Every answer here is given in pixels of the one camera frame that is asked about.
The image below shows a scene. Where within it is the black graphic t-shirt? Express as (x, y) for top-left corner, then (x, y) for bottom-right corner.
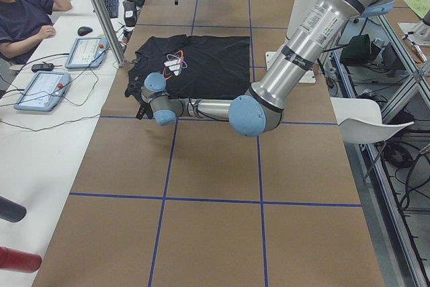
(124, 34), (250, 101)

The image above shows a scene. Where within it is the black device with label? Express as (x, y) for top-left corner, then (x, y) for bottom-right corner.
(122, 1), (137, 27)

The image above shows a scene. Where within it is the black keyboard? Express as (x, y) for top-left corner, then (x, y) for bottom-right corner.
(102, 0), (119, 18)

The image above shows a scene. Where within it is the far teach pendant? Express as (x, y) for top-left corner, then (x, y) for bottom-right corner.
(65, 37), (108, 69)

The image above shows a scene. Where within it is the teach pendant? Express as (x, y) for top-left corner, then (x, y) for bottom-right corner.
(65, 37), (108, 69)
(13, 71), (71, 112)

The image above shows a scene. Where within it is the black computer mouse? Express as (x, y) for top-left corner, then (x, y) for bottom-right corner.
(77, 26), (93, 36)

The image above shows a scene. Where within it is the near teach pendant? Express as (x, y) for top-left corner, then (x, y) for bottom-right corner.
(13, 71), (71, 112)

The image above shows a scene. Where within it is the black handheld remote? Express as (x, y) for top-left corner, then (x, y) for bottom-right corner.
(31, 63), (54, 73)

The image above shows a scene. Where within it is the seated person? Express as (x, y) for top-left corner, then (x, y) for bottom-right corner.
(1, 0), (72, 65)

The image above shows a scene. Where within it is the dark grey cylinder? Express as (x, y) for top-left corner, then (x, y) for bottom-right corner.
(0, 196), (27, 222)

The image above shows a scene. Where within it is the red cylinder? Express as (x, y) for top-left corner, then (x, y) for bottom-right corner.
(1, 247), (42, 273)

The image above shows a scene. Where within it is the white chair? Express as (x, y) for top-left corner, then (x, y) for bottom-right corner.
(331, 97), (414, 144)

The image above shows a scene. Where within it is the aluminium frame post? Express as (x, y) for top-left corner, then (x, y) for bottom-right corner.
(91, 0), (126, 67)

